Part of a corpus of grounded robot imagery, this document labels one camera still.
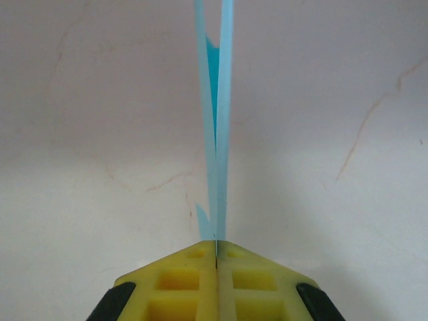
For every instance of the light blue paper sheet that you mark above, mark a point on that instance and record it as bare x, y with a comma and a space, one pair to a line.
220, 133

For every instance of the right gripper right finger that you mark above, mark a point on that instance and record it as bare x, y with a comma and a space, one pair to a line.
264, 287

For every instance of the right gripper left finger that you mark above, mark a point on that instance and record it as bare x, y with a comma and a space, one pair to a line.
174, 287

